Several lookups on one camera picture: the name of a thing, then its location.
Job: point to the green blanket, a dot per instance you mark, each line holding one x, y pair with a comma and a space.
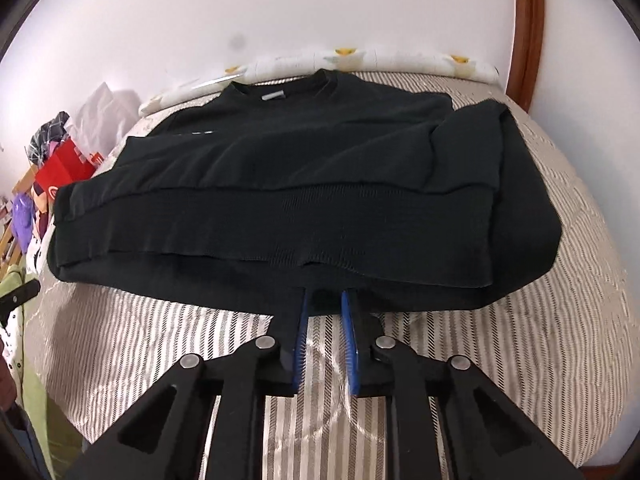
37, 400

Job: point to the brown wooden door frame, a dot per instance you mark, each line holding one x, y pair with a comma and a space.
532, 20

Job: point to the red paper bag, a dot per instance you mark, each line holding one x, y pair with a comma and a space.
62, 170

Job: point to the black sweatshirt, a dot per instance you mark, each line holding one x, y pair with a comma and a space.
300, 185

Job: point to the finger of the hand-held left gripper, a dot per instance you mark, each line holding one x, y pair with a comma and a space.
22, 292

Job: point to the white plastic bag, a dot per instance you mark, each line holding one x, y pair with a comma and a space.
107, 110

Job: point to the plaid cloth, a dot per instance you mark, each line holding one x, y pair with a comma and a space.
47, 132

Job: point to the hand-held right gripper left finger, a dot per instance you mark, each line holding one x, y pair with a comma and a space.
299, 330

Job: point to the wooden headboard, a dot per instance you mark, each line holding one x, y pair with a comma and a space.
10, 245

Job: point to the white rolled patterned pad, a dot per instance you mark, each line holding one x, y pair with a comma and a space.
390, 62

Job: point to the striped bed sheet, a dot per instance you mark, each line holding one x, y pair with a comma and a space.
550, 335

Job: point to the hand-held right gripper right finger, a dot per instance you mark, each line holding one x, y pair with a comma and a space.
350, 340

